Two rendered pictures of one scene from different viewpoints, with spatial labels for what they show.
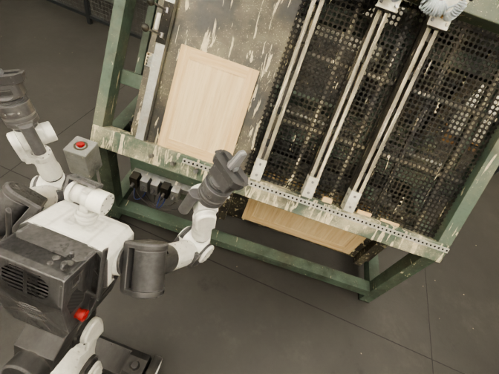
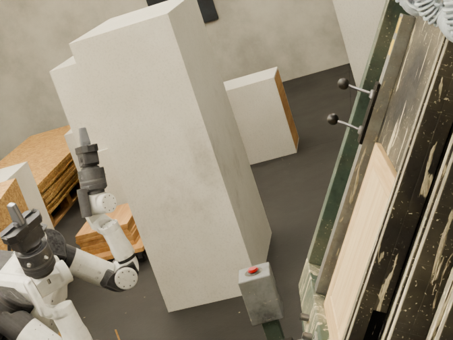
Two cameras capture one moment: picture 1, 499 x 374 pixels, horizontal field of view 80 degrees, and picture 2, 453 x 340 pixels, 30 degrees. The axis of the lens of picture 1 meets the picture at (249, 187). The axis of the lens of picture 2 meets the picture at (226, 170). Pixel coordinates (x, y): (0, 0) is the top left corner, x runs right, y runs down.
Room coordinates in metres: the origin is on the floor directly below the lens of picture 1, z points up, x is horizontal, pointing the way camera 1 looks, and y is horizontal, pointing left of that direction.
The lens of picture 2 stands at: (1.42, -1.91, 2.14)
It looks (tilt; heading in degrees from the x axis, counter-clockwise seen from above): 16 degrees down; 99
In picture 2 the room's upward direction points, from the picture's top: 18 degrees counter-clockwise
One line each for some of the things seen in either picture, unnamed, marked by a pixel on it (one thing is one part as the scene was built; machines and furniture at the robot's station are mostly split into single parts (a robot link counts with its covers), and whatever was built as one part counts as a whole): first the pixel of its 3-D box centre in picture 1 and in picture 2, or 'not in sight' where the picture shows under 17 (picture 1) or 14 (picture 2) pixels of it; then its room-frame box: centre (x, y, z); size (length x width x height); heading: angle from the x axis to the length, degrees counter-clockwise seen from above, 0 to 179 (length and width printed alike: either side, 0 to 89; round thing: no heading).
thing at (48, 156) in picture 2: not in sight; (40, 176); (-1.81, 6.41, 0.22); 2.46 x 1.04 x 0.44; 86
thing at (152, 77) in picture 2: not in sight; (181, 148); (0.37, 3.21, 0.88); 0.90 x 0.60 x 1.75; 86
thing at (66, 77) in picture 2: not in sight; (111, 92); (-0.39, 4.94, 1.08); 0.80 x 0.58 x 0.72; 86
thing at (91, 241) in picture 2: not in sight; (118, 235); (-0.47, 4.02, 0.15); 0.61 x 0.51 x 0.31; 86
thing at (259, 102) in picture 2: not in sight; (256, 117); (0.64, 5.65, 0.36); 0.58 x 0.45 x 0.72; 176
